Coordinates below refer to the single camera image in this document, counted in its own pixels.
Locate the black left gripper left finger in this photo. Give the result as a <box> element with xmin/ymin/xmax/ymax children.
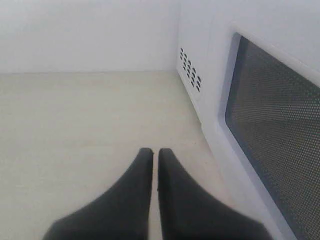
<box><xmin>43</xmin><ymin>148</ymin><xmax>153</xmax><ymax>240</ymax></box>

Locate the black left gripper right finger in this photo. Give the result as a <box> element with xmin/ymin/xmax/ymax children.
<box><xmin>157</xmin><ymin>148</ymin><xmax>272</xmax><ymax>240</ymax></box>

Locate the white microwave door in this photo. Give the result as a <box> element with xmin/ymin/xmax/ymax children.
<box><xmin>199</xmin><ymin>14</ymin><xmax>320</xmax><ymax>240</ymax></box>

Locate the white microwave oven body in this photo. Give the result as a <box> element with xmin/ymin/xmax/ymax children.
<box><xmin>176</xmin><ymin>0</ymin><xmax>320</xmax><ymax>126</ymax></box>

